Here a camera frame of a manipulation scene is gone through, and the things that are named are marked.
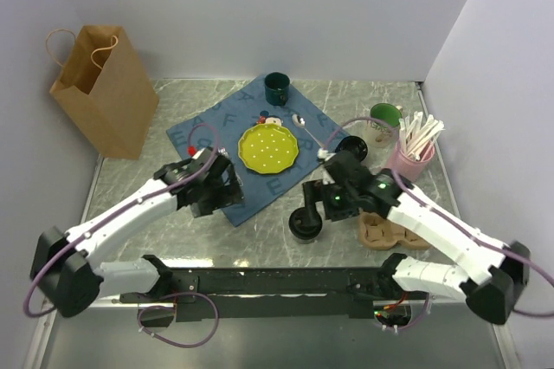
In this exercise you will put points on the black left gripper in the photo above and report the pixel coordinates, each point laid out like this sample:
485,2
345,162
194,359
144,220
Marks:
229,194

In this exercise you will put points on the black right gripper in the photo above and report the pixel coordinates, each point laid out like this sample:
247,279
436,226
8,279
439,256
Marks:
314,191

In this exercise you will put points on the black cup lid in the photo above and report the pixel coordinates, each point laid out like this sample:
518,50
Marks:
305,225

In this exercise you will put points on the dark translucent takeout cup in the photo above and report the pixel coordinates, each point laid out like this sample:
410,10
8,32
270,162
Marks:
303,240

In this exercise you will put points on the brown pulp cup carrier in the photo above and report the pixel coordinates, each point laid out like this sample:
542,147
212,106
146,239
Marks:
376,233

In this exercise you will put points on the brown paper bag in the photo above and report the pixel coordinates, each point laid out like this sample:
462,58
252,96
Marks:
104,89

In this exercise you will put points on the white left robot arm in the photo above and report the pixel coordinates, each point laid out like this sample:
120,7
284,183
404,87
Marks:
70,267

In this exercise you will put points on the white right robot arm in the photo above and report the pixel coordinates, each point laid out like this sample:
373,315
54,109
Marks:
486,273

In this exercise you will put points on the green polka dot plate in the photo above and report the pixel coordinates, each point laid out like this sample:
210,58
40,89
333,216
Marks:
268,149

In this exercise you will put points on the blue letter placemat cloth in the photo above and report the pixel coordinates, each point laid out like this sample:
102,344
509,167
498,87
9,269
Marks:
231,117

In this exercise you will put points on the silver spoon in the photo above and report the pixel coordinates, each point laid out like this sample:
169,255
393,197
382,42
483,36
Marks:
300,122

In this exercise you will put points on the cartoon mouse coaster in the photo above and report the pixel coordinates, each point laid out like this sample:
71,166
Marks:
266,118

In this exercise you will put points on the floral mug green inside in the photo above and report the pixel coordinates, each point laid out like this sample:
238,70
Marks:
384,123

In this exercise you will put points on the pink straw holder cup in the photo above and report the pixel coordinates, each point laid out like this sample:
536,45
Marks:
406,166

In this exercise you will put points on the dark green mug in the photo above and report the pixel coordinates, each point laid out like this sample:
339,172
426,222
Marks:
276,87

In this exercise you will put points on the white wrapped straws bundle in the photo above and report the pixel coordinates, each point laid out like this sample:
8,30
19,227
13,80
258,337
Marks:
417,135

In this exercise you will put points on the black base frame rail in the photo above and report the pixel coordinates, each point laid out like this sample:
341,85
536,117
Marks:
274,292

